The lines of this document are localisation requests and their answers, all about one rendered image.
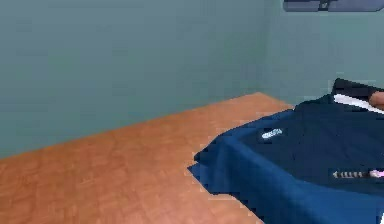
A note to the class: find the white pillow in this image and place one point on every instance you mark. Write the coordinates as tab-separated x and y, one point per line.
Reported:
353	102

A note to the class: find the small white oblong object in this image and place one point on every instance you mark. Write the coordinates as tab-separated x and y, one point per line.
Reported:
272	133

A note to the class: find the blue bed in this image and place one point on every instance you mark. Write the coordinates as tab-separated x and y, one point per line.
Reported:
300	166

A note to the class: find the grey striped stick with pink end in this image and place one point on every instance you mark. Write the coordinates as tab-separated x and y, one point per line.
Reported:
356	174

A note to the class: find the orange ball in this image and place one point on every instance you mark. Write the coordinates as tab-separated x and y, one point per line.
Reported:
378	100

